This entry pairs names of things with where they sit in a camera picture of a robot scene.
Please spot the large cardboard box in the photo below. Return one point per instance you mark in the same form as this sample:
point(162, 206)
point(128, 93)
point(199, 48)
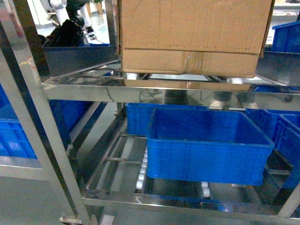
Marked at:
point(202, 37)

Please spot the stainless steel shelf rack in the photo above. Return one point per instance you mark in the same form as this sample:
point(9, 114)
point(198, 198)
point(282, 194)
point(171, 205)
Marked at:
point(76, 124)

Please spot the blue plastic crate rear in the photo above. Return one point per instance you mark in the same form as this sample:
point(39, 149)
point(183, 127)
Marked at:
point(138, 115)

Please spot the blue plastic crate front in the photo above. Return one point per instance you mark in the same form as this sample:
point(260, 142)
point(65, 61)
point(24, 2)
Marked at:
point(206, 145)

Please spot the dark blue crate upper left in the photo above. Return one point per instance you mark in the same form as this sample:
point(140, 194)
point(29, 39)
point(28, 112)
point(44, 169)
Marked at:
point(63, 60)

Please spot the black bag in crate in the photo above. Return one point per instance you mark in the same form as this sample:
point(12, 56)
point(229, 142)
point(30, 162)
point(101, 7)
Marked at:
point(69, 34)

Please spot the blue plastic crate right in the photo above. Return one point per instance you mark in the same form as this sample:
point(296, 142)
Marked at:
point(283, 128)

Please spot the blue crate upper right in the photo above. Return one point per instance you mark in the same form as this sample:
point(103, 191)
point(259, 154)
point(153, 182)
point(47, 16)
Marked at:
point(287, 38)

